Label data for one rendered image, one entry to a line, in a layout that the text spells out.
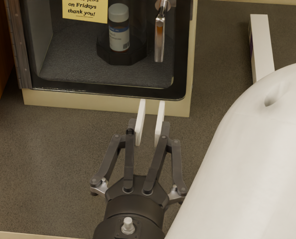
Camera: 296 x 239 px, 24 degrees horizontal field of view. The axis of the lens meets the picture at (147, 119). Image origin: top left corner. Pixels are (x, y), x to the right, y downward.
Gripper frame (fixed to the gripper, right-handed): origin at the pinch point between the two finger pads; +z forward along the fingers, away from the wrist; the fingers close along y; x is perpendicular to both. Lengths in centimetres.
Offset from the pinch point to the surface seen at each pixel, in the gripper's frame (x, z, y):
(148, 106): 18.5, 23.3, 2.6
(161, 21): -6.0, 16.7, 0.3
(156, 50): 0.1, 17.0, 0.9
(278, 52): 20, 45, -22
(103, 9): -3.7, 22.0, 10.4
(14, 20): 0.1, 21.9, 26.0
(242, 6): 20, 61, -15
